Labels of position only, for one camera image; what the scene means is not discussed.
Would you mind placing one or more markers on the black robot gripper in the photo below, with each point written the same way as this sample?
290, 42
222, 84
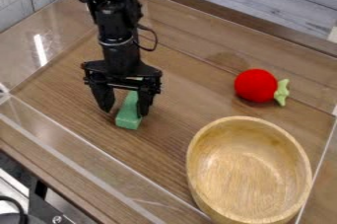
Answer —
122, 67

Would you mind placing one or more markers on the green rectangular block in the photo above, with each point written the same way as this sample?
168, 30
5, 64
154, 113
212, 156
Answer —
128, 118

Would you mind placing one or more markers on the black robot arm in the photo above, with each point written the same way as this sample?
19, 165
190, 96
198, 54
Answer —
117, 18

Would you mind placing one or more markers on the light wooden bowl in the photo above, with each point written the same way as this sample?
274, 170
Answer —
248, 171

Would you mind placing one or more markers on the clear acrylic tray walls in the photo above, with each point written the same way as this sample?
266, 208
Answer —
124, 175

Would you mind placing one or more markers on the red plush tomato toy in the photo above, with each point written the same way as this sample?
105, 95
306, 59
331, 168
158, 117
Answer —
258, 86

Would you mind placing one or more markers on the black table leg bracket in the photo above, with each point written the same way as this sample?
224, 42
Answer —
41, 210

